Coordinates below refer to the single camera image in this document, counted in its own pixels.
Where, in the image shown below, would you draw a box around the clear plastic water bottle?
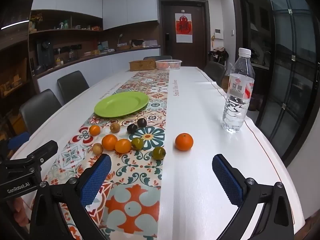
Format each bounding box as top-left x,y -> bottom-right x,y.
222,47 -> 255,133

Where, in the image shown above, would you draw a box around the large orange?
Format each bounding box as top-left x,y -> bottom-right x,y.
175,132 -> 194,152

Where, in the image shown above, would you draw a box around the white plastic basket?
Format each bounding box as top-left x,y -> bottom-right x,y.
155,59 -> 182,70

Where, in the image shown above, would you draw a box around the dark wooden door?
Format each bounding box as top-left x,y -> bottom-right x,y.
158,0 -> 210,68

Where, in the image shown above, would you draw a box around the black countertop appliance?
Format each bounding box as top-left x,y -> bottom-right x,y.
36,39 -> 55,69

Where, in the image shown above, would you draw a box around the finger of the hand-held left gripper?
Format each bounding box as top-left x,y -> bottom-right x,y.
7,131 -> 31,151
9,140 -> 59,175

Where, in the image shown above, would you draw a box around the dark grey chair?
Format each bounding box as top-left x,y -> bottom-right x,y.
57,70 -> 90,105
143,55 -> 173,61
203,61 -> 227,85
19,89 -> 62,135

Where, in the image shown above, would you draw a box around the white wall cabinets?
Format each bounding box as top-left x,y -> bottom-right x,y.
31,0 -> 160,30

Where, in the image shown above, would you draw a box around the red and white door poster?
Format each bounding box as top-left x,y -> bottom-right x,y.
175,12 -> 193,43

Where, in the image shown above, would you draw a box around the person's left hand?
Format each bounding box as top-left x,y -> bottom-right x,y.
7,199 -> 31,228

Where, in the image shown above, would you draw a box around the green tangerine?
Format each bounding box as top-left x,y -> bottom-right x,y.
152,147 -> 167,161
131,137 -> 144,151

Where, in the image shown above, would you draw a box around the white tablecloth with patterned runner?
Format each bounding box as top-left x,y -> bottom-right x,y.
10,66 -> 307,240

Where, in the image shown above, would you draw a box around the white counter cabinets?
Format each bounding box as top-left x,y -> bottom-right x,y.
37,47 -> 162,93

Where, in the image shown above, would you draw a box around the green plate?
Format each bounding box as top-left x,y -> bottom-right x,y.
94,91 -> 150,118

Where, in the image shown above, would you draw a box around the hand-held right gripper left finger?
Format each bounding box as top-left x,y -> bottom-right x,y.
29,154 -> 112,240

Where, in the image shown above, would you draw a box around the glass sliding door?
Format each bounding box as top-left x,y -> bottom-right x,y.
231,0 -> 320,168

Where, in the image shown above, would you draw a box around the wicker box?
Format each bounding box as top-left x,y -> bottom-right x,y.
129,59 -> 157,72

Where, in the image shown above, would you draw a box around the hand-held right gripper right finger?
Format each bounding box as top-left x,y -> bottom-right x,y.
212,154 -> 295,240

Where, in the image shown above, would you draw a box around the pile of clothes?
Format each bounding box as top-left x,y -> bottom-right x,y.
209,47 -> 229,64

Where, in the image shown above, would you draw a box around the wooden wall shelf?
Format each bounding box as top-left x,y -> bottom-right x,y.
29,9 -> 103,34

